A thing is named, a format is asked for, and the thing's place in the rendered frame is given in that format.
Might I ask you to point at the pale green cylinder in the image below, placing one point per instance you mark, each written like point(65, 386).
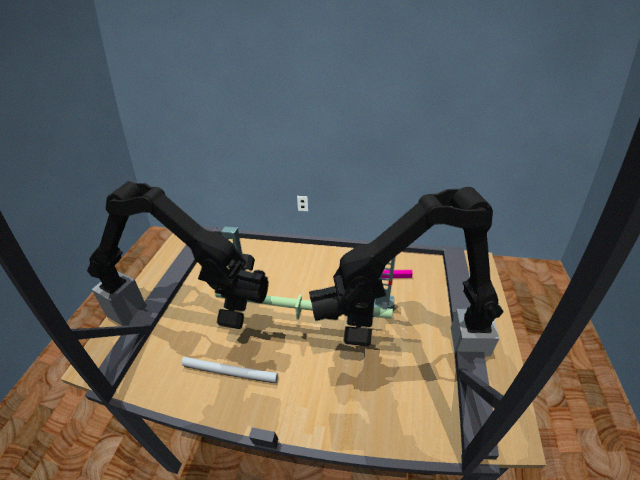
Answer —
point(383, 312)

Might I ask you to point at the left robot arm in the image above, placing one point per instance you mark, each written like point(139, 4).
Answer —
point(210, 249)

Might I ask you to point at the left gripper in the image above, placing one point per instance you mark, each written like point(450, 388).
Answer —
point(231, 318)

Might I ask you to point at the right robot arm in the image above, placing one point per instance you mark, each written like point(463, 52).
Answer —
point(361, 267)

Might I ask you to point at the magenta rectangular block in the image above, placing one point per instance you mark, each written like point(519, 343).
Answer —
point(399, 274)

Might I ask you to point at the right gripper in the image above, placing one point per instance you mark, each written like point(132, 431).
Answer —
point(357, 335)

